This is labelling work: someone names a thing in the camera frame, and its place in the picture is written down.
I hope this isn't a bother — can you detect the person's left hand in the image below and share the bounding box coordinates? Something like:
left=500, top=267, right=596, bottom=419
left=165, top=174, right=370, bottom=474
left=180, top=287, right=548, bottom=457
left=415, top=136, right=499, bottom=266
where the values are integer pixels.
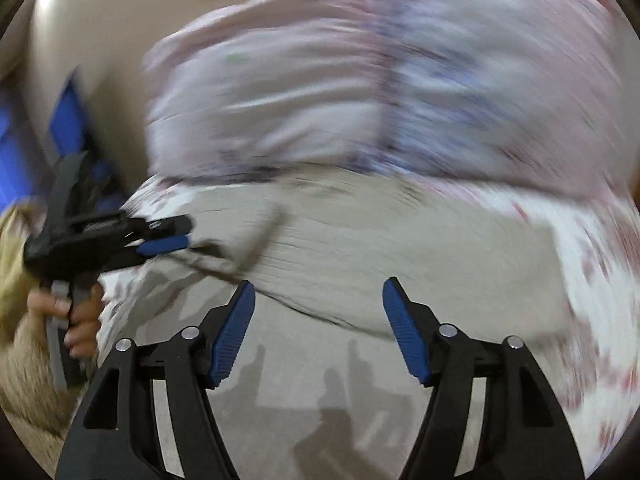
left=27, top=282, right=104, bottom=359

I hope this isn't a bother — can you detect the floral quilted bedspread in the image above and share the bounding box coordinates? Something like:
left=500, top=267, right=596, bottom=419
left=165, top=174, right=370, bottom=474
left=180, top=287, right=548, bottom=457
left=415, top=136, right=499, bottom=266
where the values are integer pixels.
left=99, top=177, right=639, bottom=474

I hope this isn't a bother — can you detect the pink floral pillow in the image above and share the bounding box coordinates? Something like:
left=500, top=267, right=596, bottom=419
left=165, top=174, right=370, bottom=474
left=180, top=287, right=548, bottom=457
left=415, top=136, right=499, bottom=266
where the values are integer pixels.
left=143, top=0, right=620, bottom=197

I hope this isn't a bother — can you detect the beige cable knit sweater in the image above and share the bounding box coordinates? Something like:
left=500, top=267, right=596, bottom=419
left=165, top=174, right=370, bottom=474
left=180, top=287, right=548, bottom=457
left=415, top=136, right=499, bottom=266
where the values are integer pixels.
left=120, top=167, right=570, bottom=479

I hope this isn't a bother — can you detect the beige fleece left sleeve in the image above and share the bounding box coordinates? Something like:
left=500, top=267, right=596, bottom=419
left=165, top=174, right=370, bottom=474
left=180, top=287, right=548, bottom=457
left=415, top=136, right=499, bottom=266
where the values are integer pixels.
left=0, top=199, right=101, bottom=461

